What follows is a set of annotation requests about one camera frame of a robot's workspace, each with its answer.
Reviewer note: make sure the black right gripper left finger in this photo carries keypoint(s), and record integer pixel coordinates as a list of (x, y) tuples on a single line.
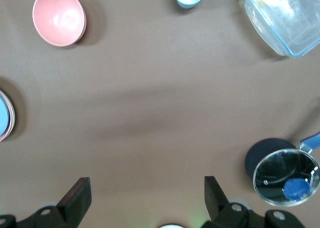
[(77, 200)]

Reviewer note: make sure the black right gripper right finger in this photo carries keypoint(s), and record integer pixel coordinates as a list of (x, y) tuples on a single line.
[(215, 200)]

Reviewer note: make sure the blue plate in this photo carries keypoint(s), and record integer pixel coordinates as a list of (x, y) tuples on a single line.
[(3, 115)]

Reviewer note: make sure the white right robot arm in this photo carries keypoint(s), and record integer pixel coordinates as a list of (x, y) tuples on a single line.
[(171, 226)]

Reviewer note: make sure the glass lid with blue knob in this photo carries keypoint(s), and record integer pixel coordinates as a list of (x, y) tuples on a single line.
[(282, 173)]

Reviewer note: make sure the beige plate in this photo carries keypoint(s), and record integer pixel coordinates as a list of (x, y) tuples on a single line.
[(14, 115)]

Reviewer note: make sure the brown table cloth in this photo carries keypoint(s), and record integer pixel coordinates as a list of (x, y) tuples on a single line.
[(160, 100)]

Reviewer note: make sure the pink bowl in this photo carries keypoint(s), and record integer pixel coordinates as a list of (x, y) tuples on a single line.
[(58, 16)]

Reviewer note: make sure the clear plastic container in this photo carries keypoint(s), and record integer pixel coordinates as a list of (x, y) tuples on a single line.
[(282, 23)]

